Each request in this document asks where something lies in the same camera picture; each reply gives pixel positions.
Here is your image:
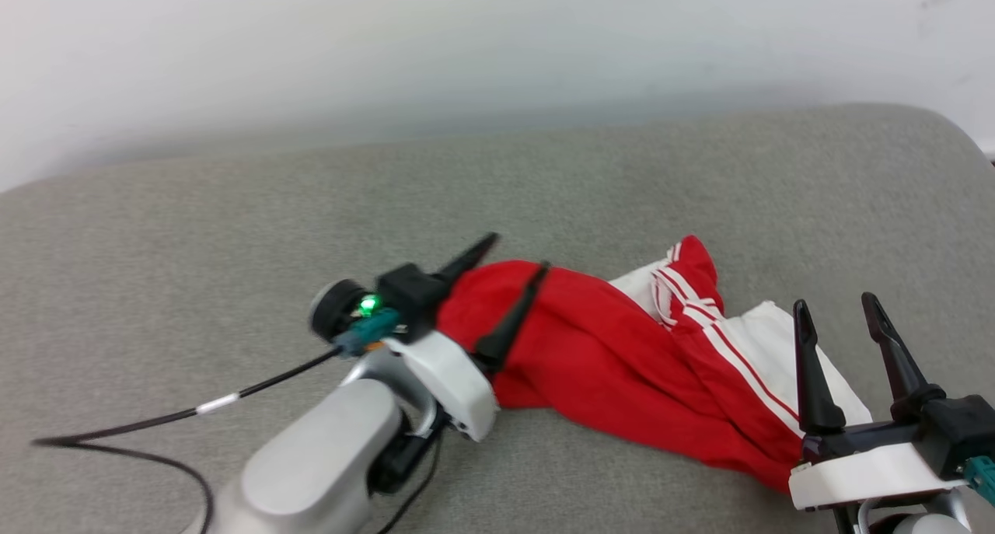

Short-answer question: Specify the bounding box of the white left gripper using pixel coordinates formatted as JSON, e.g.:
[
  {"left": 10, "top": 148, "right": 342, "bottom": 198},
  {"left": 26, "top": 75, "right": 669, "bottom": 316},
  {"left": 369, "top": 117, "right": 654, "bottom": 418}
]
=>
[{"left": 381, "top": 232, "right": 553, "bottom": 443}]

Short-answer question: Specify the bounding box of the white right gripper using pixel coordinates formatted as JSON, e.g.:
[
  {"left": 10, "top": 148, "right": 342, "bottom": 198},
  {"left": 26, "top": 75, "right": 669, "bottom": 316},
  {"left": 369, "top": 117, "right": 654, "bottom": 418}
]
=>
[{"left": 789, "top": 291, "right": 969, "bottom": 513}]

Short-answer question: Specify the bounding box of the red white sports jersey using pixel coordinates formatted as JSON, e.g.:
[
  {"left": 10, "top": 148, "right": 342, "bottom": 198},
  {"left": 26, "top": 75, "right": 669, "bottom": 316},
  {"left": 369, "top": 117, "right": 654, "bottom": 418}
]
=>
[{"left": 435, "top": 235, "right": 873, "bottom": 494}]

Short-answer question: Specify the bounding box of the round black white-rimmed cap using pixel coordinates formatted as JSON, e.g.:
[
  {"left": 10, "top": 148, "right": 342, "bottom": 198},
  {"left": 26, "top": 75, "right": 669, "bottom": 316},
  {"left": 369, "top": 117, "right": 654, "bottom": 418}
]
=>
[{"left": 309, "top": 279, "right": 372, "bottom": 342}]

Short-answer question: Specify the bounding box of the grey fabric sofa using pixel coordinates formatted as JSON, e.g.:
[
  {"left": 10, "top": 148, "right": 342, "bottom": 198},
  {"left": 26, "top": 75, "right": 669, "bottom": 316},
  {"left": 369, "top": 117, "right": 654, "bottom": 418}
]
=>
[{"left": 0, "top": 103, "right": 995, "bottom": 534}]

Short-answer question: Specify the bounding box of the teal cable connector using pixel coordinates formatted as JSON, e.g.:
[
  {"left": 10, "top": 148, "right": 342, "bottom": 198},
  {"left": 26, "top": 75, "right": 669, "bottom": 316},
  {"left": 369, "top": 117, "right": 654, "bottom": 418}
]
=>
[
  {"left": 338, "top": 309, "right": 403, "bottom": 358},
  {"left": 962, "top": 455, "right": 995, "bottom": 508}
]

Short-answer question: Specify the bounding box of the thin black cable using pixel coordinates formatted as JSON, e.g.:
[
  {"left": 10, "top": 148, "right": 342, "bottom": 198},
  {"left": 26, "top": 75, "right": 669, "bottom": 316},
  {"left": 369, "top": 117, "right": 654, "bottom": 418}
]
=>
[
  {"left": 379, "top": 433, "right": 444, "bottom": 534},
  {"left": 31, "top": 346, "right": 347, "bottom": 534}
]

